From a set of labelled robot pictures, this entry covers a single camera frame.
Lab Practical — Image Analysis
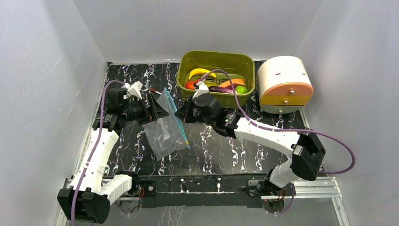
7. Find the olive green plastic basket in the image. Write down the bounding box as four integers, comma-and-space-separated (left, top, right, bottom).
176, 50, 255, 106

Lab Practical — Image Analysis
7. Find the white orange cylindrical container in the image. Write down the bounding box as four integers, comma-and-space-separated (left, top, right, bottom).
257, 56, 314, 114

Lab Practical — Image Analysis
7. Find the clear zip top bag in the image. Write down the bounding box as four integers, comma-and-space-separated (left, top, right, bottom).
143, 88, 189, 161

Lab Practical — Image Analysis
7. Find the red orange toy tomato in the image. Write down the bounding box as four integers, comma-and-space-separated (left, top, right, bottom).
185, 81, 197, 90

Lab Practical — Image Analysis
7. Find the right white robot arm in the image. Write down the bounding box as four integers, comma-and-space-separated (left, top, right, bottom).
175, 93, 326, 196

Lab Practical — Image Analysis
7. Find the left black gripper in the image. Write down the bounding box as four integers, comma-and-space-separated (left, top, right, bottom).
122, 94, 169, 125

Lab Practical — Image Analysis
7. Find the yellow green toy pepper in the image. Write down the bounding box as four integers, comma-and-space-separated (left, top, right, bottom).
204, 81, 218, 88

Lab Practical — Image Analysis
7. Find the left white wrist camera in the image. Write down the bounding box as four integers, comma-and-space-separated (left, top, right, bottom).
122, 81, 143, 100

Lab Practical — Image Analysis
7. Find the yellow toy banana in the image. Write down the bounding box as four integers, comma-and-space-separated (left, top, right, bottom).
188, 68, 217, 80

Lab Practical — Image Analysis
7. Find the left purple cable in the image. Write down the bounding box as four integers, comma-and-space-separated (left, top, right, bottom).
70, 80, 132, 226

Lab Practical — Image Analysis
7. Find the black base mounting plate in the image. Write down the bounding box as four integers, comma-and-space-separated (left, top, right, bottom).
139, 173, 266, 208

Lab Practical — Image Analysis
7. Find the purple toy eggplant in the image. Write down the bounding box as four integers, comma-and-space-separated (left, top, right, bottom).
208, 86, 234, 94

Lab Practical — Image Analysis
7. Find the green toy lime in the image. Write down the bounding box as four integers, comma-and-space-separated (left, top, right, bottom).
235, 85, 248, 95

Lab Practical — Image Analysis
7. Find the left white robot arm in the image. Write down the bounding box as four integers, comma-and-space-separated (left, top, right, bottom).
57, 88, 169, 224

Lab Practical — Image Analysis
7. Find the orange toy papaya slice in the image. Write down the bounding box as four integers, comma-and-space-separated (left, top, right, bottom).
219, 79, 246, 89

